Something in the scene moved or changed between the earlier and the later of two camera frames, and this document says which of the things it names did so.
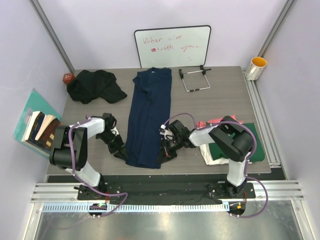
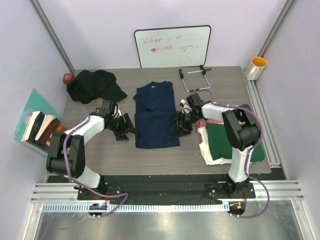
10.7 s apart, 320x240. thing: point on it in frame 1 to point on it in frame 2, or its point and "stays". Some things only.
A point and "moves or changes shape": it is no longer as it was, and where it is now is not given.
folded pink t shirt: [202, 123] stays
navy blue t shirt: [150, 111] moves or changes shape
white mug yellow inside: [255, 68] stays
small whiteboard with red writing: [173, 47] stays
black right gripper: [165, 150] to [179, 117]
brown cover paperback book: [46, 132] stays
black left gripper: [121, 153] to [120, 134]
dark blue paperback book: [32, 129] stays
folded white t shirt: [208, 158] stays
